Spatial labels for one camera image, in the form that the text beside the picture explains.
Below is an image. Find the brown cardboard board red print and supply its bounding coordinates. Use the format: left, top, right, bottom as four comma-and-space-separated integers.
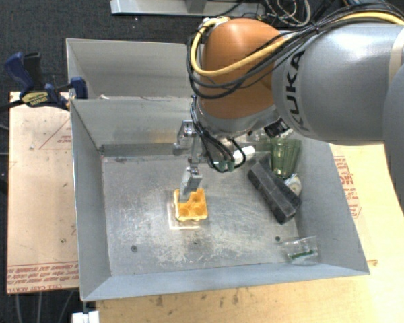
6, 91, 380, 296

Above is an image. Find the clear plastic packet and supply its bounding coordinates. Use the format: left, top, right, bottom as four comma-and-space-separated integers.
278, 235, 321, 266

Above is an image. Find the black cylinder on white bracket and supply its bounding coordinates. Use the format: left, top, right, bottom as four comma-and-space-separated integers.
262, 118, 294, 141

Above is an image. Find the dark green flat block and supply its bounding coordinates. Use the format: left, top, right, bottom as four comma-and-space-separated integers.
247, 161, 303, 225

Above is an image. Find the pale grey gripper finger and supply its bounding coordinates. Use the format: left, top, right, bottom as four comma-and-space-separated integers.
187, 166, 203, 197
179, 177, 191, 203

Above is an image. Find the yellow block with round holes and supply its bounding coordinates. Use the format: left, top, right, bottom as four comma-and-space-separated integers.
173, 187, 209, 223

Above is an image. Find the grey metal bin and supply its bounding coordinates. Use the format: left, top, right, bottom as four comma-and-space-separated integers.
65, 38, 371, 303

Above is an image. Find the green glass cup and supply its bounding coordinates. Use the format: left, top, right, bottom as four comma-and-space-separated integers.
268, 137, 303, 180

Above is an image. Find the small white round thing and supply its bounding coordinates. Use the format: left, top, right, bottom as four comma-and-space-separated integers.
283, 173, 303, 196

